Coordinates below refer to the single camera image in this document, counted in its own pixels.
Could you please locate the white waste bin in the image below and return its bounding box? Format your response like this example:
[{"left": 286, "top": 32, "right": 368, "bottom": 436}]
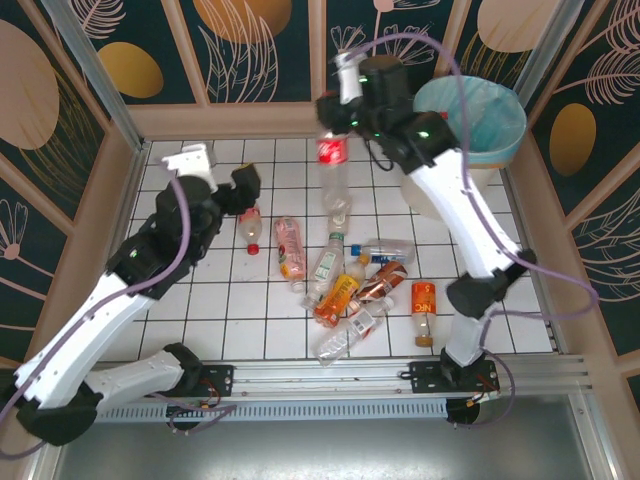
[{"left": 399, "top": 74, "right": 529, "bottom": 221}]

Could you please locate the light blue bin liner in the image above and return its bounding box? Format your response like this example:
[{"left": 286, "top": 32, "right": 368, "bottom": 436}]
[{"left": 412, "top": 74, "right": 529, "bottom": 169}]

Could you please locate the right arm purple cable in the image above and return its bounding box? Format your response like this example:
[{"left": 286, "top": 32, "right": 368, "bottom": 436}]
[{"left": 339, "top": 33, "right": 601, "bottom": 431}]

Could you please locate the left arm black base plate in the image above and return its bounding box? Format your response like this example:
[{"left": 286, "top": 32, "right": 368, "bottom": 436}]
[{"left": 164, "top": 363, "right": 236, "bottom": 399}]

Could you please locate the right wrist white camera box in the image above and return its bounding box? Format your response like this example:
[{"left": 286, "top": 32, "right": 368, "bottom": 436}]
[{"left": 333, "top": 49, "right": 362, "bottom": 105}]

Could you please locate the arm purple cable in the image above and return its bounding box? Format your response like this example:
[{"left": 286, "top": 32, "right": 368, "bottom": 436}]
[
  {"left": 339, "top": 33, "right": 601, "bottom": 431},
  {"left": 0, "top": 172, "right": 239, "bottom": 459}
]

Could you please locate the pink peach drink bottle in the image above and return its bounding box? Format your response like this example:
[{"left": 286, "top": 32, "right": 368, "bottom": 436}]
[{"left": 273, "top": 215, "right": 307, "bottom": 292}]

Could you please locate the clear water bottle white cap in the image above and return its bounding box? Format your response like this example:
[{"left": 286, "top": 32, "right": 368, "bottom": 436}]
[{"left": 309, "top": 295, "right": 395, "bottom": 369}]

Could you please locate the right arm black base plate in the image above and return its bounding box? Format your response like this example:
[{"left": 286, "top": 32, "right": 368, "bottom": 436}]
[{"left": 399, "top": 360, "right": 501, "bottom": 396}]

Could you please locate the aluminium table side rail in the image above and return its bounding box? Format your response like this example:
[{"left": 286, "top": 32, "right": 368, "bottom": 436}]
[
  {"left": 502, "top": 167, "right": 571, "bottom": 356},
  {"left": 79, "top": 141, "right": 151, "bottom": 361}
]

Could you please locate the clear bottle blue cap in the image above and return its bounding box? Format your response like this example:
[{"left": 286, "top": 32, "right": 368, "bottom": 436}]
[{"left": 349, "top": 238, "right": 416, "bottom": 265}]

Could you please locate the small white bottle green neck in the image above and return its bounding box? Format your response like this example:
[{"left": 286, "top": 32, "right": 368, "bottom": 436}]
[{"left": 328, "top": 214, "right": 351, "bottom": 256}]

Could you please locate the orange label NFC bottle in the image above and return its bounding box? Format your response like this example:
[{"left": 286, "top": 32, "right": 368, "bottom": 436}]
[{"left": 410, "top": 280, "right": 440, "bottom": 348}]

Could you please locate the brown coffee drink bottle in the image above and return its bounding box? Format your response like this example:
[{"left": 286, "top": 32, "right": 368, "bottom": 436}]
[{"left": 349, "top": 259, "right": 409, "bottom": 305}]

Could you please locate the aluminium mounting rail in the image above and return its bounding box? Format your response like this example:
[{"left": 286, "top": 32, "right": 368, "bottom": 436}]
[{"left": 47, "top": 353, "right": 599, "bottom": 401}]

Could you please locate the small wired connector board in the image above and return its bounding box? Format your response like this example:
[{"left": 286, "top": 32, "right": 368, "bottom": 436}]
[
  {"left": 165, "top": 398, "right": 221, "bottom": 419},
  {"left": 467, "top": 388, "right": 501, "bottom": 407}
]

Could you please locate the clear bottle green label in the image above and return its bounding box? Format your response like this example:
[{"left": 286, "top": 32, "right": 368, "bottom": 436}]
[{"left": 301, "top": 247, "right": 346, "bottom": 311}]

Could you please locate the milky bottle yellow cap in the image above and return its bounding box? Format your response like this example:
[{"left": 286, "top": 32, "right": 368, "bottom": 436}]
[{"left": 344, "top": 254, "right": 371, "bottom": 296}]

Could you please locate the red label cola bottle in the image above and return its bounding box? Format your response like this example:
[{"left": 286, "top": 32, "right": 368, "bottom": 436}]
[{"left": 315, "top": 89, "right": 355, "bottom": 234}]

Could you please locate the clear bottle pink label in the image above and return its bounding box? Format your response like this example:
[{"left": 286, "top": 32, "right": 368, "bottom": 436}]
[{"left": 238, "top": 207, "right": 264, "bottom": 256}]

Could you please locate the grey metal panel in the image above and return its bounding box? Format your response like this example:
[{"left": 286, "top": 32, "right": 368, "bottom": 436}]
[{"left": 29, "top": 394, "right": 616, "bottom": 480}]

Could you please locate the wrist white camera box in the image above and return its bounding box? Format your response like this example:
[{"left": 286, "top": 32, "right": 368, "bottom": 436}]
[
  {"left": 160, "top": 143, "right": 219, "bottom": 194},
  {"left": 333, "top": 49, "right": 362, "bottom": 105}
]

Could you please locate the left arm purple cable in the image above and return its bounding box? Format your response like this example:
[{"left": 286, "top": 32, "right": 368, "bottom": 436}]
[{"left": 0, "top": 172, "right": 239, "bottom": 459}]

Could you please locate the aluminium frame post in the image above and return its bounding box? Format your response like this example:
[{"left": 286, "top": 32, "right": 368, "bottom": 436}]
[
  {"left": 509, "top": 0, "right": 589, "bottom": 109},
  {"left": 39, "top": 0, "right": 151, "bottom": 151}
]

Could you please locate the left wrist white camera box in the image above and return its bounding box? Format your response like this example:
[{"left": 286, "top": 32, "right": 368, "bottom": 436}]
[{"left": 160, "top": 143, "right": 219, "bottom": 194}]

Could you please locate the slotted grey cable duct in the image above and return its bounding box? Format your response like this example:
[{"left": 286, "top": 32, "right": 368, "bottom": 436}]
[{"left": 89, "top": 399, "right": 449, "bottom": 424}]

